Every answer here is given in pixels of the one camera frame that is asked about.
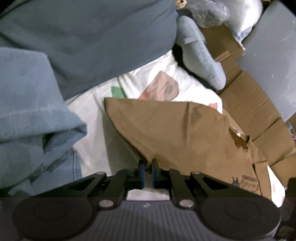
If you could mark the clear plastic bag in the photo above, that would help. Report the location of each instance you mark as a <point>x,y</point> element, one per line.
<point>208,13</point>

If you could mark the white pillow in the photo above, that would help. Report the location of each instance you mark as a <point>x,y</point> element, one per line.
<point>243,16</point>

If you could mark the cream bear print blanket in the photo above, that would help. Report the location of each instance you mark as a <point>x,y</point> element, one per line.
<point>104,149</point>

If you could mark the light blue garment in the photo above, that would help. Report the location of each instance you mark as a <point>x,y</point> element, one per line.
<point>38,130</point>

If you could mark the brown t-shirt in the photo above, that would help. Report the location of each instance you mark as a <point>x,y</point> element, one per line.
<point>189,137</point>

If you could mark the blue-grey neck pillow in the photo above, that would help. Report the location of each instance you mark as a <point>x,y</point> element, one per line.
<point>196,56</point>

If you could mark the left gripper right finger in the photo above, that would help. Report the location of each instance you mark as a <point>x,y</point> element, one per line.
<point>174,182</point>

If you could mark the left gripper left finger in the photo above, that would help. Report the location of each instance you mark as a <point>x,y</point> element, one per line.
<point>116,187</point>

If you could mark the small plush bear toy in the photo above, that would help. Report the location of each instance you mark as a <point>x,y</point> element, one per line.
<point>180,4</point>

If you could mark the dark grey pillow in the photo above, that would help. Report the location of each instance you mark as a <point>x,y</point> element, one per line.
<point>90,42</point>

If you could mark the large cardboard box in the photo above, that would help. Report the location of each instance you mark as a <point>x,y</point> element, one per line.
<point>250,107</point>

